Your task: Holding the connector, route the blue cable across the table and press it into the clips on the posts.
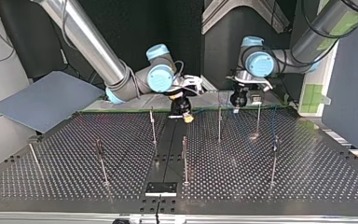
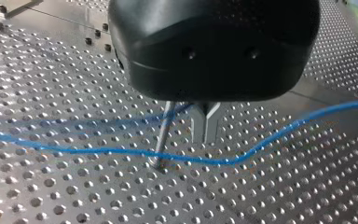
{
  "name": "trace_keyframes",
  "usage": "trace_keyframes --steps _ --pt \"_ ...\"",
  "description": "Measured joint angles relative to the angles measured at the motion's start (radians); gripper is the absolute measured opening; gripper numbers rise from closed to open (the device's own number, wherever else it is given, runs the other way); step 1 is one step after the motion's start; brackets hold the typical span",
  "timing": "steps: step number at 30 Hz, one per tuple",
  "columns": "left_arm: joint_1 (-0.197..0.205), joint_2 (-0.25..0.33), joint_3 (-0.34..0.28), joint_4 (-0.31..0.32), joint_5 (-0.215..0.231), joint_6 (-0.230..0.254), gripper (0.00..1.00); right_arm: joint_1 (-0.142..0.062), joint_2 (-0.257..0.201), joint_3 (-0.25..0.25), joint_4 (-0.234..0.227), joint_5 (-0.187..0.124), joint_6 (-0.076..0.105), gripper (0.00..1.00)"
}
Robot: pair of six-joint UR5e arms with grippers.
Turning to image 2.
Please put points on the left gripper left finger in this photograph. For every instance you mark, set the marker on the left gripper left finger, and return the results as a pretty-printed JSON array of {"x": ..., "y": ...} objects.
[{"x": 196, "y": 126}]

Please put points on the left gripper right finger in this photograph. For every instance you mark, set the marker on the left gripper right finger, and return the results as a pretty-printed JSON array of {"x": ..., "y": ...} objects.
[{"x": 212, "y": 124}]

